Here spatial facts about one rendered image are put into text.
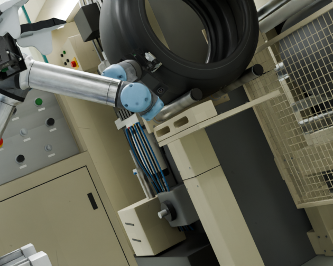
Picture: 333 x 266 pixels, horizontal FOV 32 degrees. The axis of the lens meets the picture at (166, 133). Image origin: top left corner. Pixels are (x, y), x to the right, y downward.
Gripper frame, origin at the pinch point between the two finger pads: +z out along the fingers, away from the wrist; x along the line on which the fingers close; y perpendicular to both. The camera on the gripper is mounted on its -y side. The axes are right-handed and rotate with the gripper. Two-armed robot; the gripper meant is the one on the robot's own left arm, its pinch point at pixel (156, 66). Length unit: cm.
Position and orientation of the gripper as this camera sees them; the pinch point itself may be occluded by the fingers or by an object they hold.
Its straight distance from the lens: 201.0
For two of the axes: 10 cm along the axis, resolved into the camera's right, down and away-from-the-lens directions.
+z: 3.1, -2.6, 9.1
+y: -7.0, -7.1, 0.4
